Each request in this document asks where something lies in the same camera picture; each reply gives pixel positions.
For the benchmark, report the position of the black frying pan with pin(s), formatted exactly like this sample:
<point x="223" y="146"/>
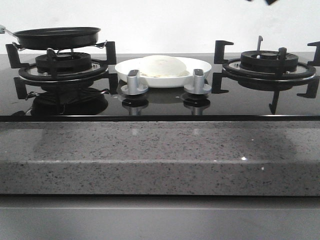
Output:
<point x="57" y="38"/>

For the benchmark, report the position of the black right gas burner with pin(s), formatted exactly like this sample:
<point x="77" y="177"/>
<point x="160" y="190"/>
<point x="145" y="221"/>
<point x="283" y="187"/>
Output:
<point x="267" y="61"/>

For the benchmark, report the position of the black glass gas cooktop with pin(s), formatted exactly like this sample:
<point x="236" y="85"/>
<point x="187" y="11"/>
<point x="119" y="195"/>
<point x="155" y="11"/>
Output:
<point x="101" y="100"/>

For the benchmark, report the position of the silver left stove knob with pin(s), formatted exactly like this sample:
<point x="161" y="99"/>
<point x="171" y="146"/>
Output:
<point x="134" y="86"/>

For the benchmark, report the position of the black pan support grate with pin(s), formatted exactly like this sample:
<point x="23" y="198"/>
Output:
<point x="55" y="83"/>
<point x="276" y="82"/>

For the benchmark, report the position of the white round plate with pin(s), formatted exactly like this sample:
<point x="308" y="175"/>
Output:
<point x="124" y="67"/>

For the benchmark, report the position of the silver right stove knob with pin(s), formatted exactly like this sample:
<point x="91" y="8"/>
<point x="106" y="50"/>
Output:
<point x="198" y="86"/>

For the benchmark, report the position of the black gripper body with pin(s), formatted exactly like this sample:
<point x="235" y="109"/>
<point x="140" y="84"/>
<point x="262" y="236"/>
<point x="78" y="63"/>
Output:
<point x="267" y="2"/>

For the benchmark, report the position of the black right pan support grate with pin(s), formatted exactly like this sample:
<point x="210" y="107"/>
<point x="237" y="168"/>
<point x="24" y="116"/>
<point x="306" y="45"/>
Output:
<point x="276" y="82"/>

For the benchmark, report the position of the black gas burner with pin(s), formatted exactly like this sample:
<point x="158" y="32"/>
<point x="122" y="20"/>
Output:
<point x="267" y="61"/>
<point x="65" y="63"/>

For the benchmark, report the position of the white fried egg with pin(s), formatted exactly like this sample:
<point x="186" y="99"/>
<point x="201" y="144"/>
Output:
<point x="160" y="66"/>

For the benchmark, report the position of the black left pan support grate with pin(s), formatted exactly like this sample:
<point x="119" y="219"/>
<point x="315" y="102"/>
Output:
<point x="55" y="83"/>

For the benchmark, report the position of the silver stove knob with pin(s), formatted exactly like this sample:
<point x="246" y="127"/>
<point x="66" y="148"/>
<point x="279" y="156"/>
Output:
<point x="134" y="86"/>
<point x="198" y="86"/>

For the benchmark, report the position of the black left gas burner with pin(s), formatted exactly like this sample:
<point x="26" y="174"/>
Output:
<point x="65" y="63"/>

